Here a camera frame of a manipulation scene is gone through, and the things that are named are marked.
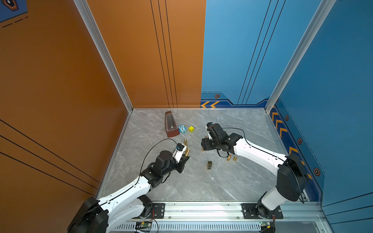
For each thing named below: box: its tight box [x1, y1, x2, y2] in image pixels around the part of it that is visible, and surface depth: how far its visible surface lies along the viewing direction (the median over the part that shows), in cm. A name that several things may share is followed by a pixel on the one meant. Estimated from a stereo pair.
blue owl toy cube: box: [177, 124, 187, 134], surface depth 107 cm
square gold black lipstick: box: [207, 161, 213, 170], surface depth 85 cm
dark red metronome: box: [164, 110, 181, 138], surface depth 101 cm
